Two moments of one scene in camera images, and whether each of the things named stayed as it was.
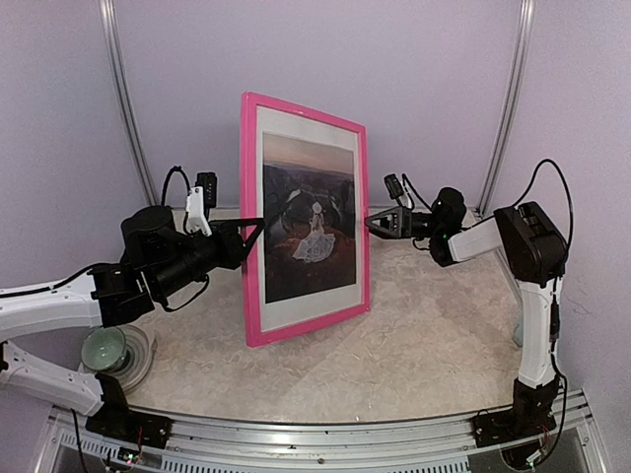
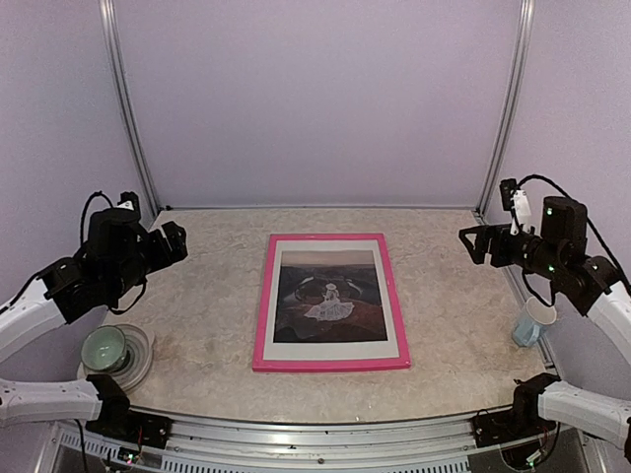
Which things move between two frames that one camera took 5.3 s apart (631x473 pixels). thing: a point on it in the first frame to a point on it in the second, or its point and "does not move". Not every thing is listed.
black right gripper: (402, 221) to (500, 236)
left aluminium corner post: (108, 16) does not move
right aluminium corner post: (499, 159) does not move
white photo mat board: (284, 311) to (329, 300)
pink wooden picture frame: (251, 259) to (329, 303)
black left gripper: (231, 247) to (163, 257)
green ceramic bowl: (104, 348) does not move
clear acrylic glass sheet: (309, 195) to (329, 300)
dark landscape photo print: (309, 209) to (328, 296)
